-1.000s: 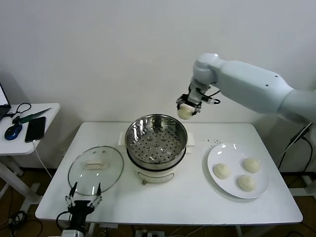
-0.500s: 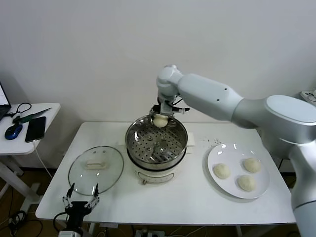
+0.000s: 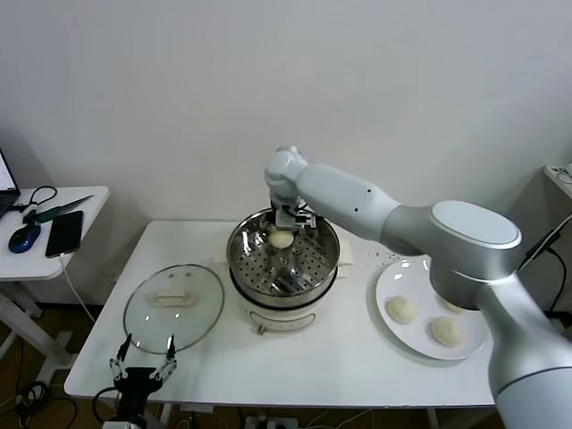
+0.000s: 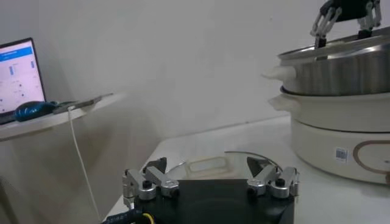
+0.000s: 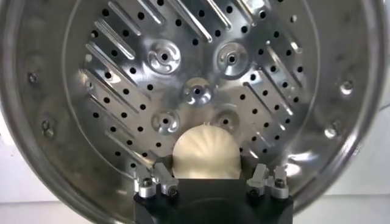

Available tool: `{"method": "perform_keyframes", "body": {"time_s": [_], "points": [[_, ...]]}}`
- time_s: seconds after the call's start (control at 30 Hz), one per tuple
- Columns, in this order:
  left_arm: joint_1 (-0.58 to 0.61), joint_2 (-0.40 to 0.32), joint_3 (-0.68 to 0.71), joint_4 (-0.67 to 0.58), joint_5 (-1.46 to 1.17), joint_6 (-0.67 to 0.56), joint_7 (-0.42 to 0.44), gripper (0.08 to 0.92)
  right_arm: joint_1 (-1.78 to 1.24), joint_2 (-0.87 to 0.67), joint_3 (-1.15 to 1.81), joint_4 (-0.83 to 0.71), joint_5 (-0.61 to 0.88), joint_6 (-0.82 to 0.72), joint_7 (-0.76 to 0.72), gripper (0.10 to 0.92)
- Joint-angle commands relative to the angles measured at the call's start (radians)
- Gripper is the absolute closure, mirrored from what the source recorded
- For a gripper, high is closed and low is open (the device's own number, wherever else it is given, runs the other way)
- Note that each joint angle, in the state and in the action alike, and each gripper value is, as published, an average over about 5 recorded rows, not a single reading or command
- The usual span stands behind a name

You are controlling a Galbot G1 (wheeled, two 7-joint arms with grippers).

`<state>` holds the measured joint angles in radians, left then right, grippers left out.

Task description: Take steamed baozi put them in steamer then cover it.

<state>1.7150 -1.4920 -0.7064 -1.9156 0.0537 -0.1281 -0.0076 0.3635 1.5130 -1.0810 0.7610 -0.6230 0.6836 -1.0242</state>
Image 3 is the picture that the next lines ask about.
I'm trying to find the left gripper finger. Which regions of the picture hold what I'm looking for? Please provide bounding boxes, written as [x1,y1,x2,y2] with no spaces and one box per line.
[154,334,180,384]
[109,332,135,383]

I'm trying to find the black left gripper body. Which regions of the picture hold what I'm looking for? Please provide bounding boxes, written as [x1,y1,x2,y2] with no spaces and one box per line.
[114,366,165,420]

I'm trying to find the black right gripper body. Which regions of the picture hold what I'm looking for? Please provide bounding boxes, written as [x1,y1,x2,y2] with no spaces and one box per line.
[269,199,299,223]

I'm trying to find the glass lid with cream handle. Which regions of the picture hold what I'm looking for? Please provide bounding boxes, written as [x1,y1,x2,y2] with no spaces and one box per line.
[123,264,225,356]

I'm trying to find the stainless steel steamer basket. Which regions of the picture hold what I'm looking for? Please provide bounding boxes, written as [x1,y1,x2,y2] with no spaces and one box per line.
[215,205,354,299]

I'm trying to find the white electric cooker base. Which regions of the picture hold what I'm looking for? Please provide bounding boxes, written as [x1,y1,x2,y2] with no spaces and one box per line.
[229,263,352,336]

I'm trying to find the white floor power strip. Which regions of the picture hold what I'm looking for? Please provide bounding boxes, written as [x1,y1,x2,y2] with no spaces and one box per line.
[244,415,299,429]

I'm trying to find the black smartphone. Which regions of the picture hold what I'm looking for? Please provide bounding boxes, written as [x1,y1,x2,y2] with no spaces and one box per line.
[45,210,85,259]

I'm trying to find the white round plate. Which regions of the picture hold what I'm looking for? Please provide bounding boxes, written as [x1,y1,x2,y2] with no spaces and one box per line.
[374,258,489,361]

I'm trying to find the blue computer mouse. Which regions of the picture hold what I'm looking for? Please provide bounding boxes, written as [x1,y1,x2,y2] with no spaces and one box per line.
[8,223,42,255]

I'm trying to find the white side table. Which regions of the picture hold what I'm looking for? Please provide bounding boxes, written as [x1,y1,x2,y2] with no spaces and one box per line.
[0,186,111,374]

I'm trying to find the black laptop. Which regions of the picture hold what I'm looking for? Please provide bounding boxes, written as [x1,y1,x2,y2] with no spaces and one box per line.
[0,145,22,220]

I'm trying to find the white side shelf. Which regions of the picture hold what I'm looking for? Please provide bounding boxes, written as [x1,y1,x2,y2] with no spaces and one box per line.
[543,163,572,200]

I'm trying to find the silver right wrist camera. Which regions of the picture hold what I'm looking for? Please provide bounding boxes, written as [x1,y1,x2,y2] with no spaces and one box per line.
[275,207,297,230]

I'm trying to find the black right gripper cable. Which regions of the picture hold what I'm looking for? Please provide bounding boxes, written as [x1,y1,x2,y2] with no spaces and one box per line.
[292,203,322,240]

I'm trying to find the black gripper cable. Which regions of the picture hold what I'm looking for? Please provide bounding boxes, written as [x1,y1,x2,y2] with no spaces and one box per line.
[292,203,322,240]
[92,386,122,424]

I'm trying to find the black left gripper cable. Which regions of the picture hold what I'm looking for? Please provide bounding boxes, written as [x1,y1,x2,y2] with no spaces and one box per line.
[92,386,122,424]

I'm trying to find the black floor cables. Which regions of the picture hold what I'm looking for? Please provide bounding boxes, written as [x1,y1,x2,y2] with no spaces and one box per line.
[15,379,81,429]

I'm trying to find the white charging cable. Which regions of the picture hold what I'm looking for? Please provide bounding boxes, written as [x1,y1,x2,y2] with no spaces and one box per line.
[57,252,97,324]

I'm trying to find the green knife with black lanyard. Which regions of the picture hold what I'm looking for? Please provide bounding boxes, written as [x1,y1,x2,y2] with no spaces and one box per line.
[13,185,95,224]

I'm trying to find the black hanging cable with adapter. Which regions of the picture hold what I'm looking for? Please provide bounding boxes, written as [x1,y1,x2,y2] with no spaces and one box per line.
[517,218,567,323]

